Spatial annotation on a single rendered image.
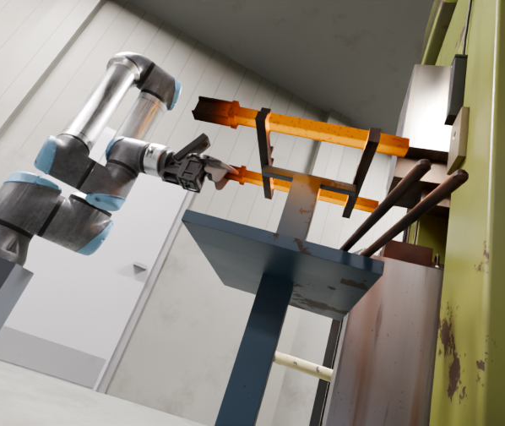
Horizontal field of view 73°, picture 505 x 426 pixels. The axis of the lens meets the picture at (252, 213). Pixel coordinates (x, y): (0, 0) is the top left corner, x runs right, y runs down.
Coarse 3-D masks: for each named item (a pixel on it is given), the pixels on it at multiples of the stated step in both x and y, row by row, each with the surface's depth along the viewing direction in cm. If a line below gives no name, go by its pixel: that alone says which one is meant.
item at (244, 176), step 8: (240, 168) 90; (232, 176) 91; (240, 176) 89; (248, 176) 90; (256, 176) 90; (256, 184) 92; (280, 184) 88; (288, 184) 88; (288, 192) 90; (320, 192) 86; (328, 192) 86; (328, 200) 87; (336, 200) 86; (344, 200) 85; (360, 200) 84; (368, 200) 84; (376, 200) 84; (360, 208) 86; (368, 208) 84
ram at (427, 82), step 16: (416, 64) 131; (416, 80) 128; (432, 80) 126; (448, 80) 125; (416, 96) 124; (432, 96) 123; (400, 112) 154; (416, 112) 121; (432, 112) 120; (400, 128) 132; (416, 128) 118; (432, 128) 117; (448, 128) 116; (416, 144) 115; (432, 144) 114; (448, 144) 113
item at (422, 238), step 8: (440, 56) 173; (424, 216) 135; (432, 216) 134; (424, 224) 134; (432, 224) 133; (440, 224) 133; (416, 232) 133; (424, 232) 132; (432, 232) 132; (440, 232) 131; (416, 240) 131; (424, 240) 131; (432, 240) 130; (440, 240) 130; (440, 248) 128; (432, 256) 127; (440, 256) 127
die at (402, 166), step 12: (408, 156) 119; (396, 168) 118; (408, 168) 117; (432, 168) 115; (444, 168) 115; (396, 180) 118; (420, 180) 114; (432, 180) 113; (444, 180) 113; (408, 192) 122; (396, 204) 131; (408, 204) 129
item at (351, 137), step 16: (192, 112) 71; (208, 112) 71; (224, 112) 70; (240, 112) 69; (256, 112) 68; (272, 112) 68; (272, 128) 69; (288, 128) 67; (304, 128) 66; (320, 128) 65; (336, 128) 65; (352, 128) 65; (336, 144) 67; (352, 144) 65; (384, 144) 63; (400, 144) 62
